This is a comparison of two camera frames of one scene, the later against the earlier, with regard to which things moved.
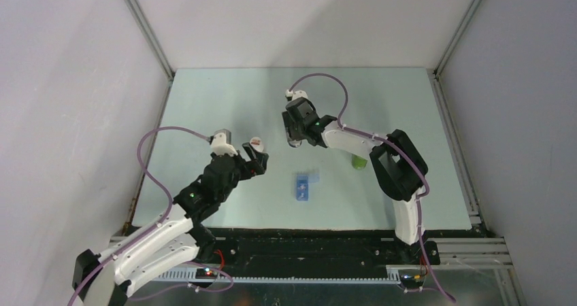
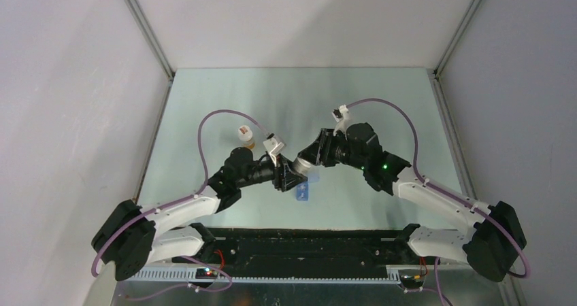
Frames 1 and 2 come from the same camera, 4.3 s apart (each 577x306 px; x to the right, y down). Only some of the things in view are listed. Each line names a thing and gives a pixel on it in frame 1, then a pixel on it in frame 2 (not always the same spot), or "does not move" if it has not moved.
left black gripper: x=252 y=167 -> x=284 y=179
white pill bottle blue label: x=295 y=143 -> x=301 y=166
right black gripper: x=288 y=122 -> x=319 y=151
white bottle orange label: x=256 y=143 -> x=245 y=134
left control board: x=205 y=273 does not move
